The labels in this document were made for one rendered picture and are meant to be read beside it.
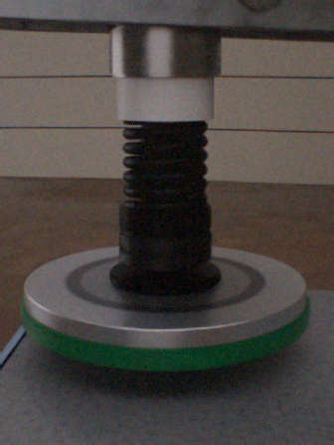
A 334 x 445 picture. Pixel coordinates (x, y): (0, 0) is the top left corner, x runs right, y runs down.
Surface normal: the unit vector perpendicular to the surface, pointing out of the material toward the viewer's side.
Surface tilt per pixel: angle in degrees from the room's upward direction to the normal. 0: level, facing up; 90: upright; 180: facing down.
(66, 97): 90
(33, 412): 0
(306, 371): 0
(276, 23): 90
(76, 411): 0
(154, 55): 90
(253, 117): 90
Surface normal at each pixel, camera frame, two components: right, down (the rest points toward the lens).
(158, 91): -0.14, 0.22
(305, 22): 0.14, 0.22
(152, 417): 0.00, -0.98
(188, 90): 0.43, 0.20
